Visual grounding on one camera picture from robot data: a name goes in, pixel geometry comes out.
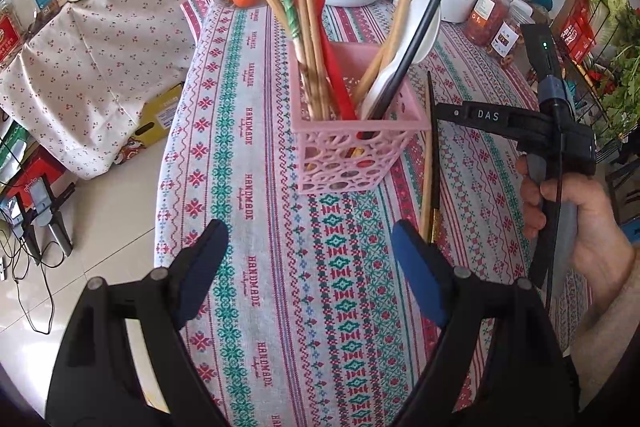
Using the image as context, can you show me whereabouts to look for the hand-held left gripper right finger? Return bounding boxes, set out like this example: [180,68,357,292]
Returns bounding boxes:
[391,219,581,427]

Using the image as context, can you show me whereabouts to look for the jar with red label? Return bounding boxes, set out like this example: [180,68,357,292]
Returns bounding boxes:
[0,0,27,68]

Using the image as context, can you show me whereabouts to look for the red snack packets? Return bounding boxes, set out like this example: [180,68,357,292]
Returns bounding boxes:
[557,0,599,60]

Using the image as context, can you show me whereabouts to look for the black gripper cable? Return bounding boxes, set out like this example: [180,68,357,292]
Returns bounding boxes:
[544,99,566,310]

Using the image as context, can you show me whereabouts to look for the person's right hand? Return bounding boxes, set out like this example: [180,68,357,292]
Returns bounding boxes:
[515,155,640,293]

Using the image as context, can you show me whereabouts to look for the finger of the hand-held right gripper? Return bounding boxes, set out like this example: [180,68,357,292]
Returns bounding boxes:
[434,100,539,144]

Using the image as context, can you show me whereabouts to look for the black wire rack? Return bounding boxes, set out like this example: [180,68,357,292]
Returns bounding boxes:
[550,0,640,148]

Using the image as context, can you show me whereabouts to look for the red box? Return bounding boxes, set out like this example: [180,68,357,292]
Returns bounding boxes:
[0,146,67,208]

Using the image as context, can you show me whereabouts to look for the white plastic spoon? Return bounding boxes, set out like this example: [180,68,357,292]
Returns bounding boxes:
[360,0,443,120]

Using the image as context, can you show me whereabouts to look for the pink plastic utensil basket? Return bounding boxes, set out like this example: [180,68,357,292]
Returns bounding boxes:
[287,41,432,196]

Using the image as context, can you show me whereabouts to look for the yellow cardboard box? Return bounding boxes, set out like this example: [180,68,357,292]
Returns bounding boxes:
[114,82,187,166]

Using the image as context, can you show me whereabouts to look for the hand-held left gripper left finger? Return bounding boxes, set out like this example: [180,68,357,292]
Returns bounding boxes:
[46,219,230,427]

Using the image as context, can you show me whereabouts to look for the jar of red dried fruit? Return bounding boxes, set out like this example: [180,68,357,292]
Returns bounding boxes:
[465,0,516,48]

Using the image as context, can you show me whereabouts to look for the spare gripper on floor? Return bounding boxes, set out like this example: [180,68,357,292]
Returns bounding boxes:
[0,173,77,266]

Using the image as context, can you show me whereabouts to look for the black floor cable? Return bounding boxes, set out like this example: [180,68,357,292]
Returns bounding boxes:
[0,207,57,337]

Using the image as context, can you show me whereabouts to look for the leafy green vegetables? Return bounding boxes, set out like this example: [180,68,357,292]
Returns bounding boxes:
[579,0,640,138]

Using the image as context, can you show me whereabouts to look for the black chopstick gold band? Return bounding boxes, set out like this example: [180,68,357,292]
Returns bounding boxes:
[425,70,442,242]
[357,0,478,142]

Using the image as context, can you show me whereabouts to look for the striped patterned tablecloth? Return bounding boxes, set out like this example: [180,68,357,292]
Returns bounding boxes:
[153,0,592,427]

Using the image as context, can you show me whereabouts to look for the jar of dried fruit slices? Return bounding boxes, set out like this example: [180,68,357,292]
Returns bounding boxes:
[487,2,534,60]

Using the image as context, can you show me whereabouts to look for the person's right forearm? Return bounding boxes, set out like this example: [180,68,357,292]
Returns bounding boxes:
[569,247,640,415]

